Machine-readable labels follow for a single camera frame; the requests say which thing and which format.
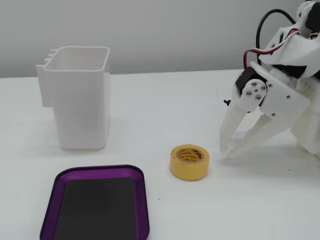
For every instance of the black mat in tray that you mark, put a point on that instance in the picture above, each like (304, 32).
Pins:
(97, 207)

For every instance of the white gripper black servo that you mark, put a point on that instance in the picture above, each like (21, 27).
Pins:
(280, 96)

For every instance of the white plastic container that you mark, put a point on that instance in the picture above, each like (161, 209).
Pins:
(80, 107)

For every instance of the purple metal tray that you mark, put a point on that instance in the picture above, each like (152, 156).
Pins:
(100, 172)

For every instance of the yellow masking tape roll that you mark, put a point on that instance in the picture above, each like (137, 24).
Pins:
(187, 172)

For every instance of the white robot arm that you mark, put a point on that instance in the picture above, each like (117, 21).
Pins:
(297, 52)

